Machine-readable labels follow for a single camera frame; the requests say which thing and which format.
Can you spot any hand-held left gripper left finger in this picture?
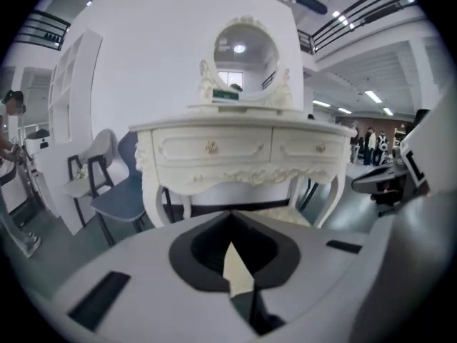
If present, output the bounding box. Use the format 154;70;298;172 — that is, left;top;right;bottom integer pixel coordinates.
52;209;258;343

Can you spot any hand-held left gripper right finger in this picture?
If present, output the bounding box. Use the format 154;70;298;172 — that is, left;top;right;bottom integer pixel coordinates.
230;209;372;343

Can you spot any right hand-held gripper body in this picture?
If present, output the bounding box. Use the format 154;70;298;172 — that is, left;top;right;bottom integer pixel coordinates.
370;141;432;217

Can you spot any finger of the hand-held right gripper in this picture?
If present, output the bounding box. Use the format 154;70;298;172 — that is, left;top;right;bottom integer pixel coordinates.
351;164;398;195

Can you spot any cream stool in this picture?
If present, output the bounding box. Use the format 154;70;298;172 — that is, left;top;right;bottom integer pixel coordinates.
223;205;317;298

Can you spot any cream ornate dressing table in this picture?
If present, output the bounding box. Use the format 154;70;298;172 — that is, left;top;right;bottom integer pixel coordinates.
128;14;358;228

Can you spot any oval cream framed mirror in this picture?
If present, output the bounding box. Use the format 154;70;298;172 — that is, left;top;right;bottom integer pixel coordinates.
213;23;281;103

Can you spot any blue chair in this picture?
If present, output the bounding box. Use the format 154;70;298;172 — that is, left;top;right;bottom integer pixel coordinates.
87;130;147;246

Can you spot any black balcony railing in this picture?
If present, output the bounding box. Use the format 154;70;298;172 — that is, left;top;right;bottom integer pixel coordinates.
298;0;418;55
14;9;71;51

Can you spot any green box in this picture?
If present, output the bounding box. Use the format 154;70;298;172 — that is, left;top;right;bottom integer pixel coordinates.
211;89;240;103

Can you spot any white cubby shelf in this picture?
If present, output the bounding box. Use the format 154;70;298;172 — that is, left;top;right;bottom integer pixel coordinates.
48;29;104;146

